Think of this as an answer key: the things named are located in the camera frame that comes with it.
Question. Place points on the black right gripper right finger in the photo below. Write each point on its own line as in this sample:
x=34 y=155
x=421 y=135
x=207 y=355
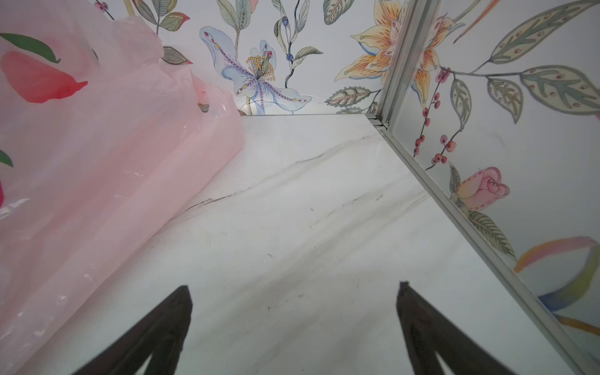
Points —
x=432 y=339

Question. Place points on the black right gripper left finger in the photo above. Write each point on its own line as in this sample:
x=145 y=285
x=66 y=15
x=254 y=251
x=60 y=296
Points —
x=155 y=342

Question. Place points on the pink plastic bag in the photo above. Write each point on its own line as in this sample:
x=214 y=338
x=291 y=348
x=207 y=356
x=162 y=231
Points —
x=101 y=144

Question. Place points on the aluminium frame post right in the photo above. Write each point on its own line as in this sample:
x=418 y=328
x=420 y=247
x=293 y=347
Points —
x=419 y=19

